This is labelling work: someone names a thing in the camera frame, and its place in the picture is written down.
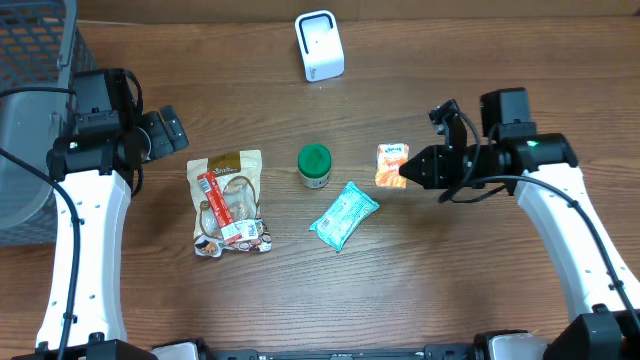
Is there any orange small carton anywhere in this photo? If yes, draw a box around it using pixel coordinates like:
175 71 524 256
375 143 409 189

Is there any beige nut snack pouch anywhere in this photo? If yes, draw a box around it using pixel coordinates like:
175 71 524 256
187 150 272 258

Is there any teal snack packet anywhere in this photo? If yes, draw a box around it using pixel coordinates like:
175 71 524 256
309 181 379 252

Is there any red snack stick packet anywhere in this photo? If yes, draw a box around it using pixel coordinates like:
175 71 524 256
197 172 242 245

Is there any green lid jar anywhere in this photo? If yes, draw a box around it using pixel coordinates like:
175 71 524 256
297 144 332 189

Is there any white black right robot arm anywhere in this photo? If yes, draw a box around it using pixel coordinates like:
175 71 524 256
399 88 639 360

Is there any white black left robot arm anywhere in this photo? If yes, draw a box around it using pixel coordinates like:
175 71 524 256
1 69 189 360

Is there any white barcode scanner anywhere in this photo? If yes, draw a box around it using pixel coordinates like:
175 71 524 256
294 9 345 82

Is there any grey plastic mesh basket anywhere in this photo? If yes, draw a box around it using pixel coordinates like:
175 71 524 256
1 0 97 246

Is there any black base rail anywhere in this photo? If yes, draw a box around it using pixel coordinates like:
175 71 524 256
149 339 564 360

